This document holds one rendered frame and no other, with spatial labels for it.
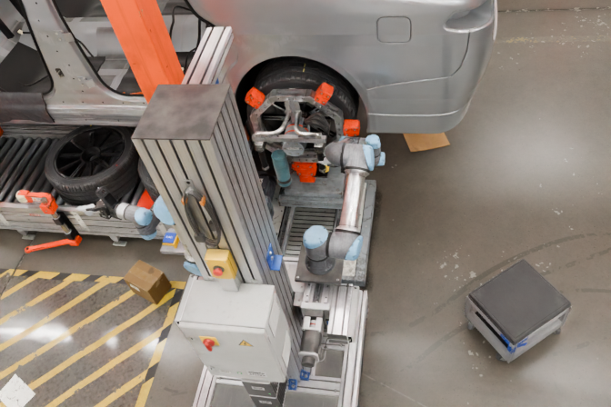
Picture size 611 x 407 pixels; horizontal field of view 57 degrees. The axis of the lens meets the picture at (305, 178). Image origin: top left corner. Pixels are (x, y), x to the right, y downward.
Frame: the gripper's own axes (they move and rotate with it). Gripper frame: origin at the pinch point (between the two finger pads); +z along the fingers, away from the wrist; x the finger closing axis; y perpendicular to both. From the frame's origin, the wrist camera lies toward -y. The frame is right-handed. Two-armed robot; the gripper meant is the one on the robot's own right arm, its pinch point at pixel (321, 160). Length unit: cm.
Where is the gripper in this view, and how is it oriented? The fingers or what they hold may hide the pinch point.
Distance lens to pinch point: 314.0
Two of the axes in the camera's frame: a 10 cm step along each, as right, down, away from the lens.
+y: -1.4, -6.6, -7.4
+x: -1.6, 7.5, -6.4
